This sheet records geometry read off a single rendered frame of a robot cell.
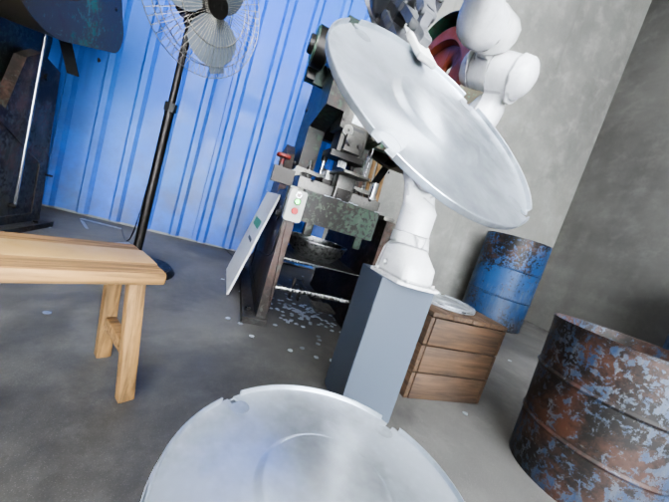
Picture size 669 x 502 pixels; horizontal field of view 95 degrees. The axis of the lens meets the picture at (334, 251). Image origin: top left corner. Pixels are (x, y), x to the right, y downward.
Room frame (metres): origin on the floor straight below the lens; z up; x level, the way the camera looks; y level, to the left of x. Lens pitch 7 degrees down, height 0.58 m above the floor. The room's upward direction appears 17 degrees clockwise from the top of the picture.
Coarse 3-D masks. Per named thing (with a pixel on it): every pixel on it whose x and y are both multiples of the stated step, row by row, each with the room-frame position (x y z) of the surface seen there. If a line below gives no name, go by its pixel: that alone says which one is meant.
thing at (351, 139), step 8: (352, 120) 1.61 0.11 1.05; (344, 128) 1.59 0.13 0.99; (352, 128) 1.60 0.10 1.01; (360, 128) 1.63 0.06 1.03; (336, 136) 1.65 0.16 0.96; (344, 136) 1.60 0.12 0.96; (352, 136) 1.59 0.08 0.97; (360, 136) 1.63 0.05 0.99; (336, 144) 1.60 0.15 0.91; (344, 144) 1.58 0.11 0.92; (352, 144) 1.59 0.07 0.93; (360, 144) 1.59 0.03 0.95; (344, 152) 1.62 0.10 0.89; (352, 152) 1.60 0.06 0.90; (360, 152) 1.64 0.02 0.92
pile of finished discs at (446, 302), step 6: (438, 294) 1.45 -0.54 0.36; (432, 300) 1.22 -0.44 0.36; (438, 300) 1.28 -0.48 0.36; (444, 300) 1.30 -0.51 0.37; (450, 300) 1.35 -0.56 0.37; (456, 300) 1.44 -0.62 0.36; (438, 306) 1.21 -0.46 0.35; (444, 306) 1.20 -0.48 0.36; (450, 306) 1.24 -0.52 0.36; (456, 306) 1.28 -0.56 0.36; (462, 306) 1.33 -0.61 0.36; (468, 306) 1.37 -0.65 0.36; (456, 312) 1.20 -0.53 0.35; (462, 312) 1.24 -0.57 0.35; (468, 312) 1.22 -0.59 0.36; (474, 312) 1.25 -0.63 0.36
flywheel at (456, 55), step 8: (448, 32) 1.75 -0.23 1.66; (440, 40) 1.81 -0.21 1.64; (448, 40) 1.73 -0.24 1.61; (456, 40) 1.65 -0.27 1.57; (432, 48) 1.87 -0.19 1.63; (440, 48) 1.83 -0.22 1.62; (448, 48) 1.77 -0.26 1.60; (456, 48) 1.70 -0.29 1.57; (464, 48) 1.56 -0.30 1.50; (432, 56) 1.90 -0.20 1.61; (440, 56) 1.83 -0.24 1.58; (448, 56) 1.75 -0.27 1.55; (456, 56) 1.67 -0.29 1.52; (464, 56) 1.54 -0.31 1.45; (440, 64) 1.80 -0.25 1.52; (448, 64) 1.75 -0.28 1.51; (456, 64) 1.65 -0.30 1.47; (456, 72) 1.62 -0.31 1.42; (456, 80) 1.60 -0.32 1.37; (392, 160) 1.90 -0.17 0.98
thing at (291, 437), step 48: (288, 384) 0.38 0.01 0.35; (192, 432) 0.27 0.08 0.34; (240, 432) 0.28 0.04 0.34; (288, 432) 0.30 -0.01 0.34; (336, 432) 0.33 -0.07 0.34; (192, 480) 0.22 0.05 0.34; (240, 480) 0.23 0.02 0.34; (288, 480) 0.24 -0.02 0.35; (336, 480) 0.26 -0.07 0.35; (384, 480) 0.28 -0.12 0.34; (432, 480) 0.30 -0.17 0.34
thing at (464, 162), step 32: (352, 32) 0.36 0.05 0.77; (384, 32) 0.41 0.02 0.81; (352, 64) 0.31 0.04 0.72; (384, 64) 0.36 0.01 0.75; (416, 64) 0.43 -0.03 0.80; (352, 96) 0.27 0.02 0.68; (384, 96) 0.31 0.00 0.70; (416, 96) 0.34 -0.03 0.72; (448, 96) 0.43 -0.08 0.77; (384, 128) 0.27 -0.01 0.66; (416, 128) 0.31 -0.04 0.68; (448, 128) 0.34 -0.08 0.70; (480, 128) 0.43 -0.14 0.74; (416, 160) 0.27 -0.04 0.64; (448, 160) 0.31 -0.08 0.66; (480, 160) 0.36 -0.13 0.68; (512, 160) 0.43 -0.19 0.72; (448, 192) 0.27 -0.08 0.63; (480, 192) 0.31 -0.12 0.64; (512, 192) 0.36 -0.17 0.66; (512, 224) 0.31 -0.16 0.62
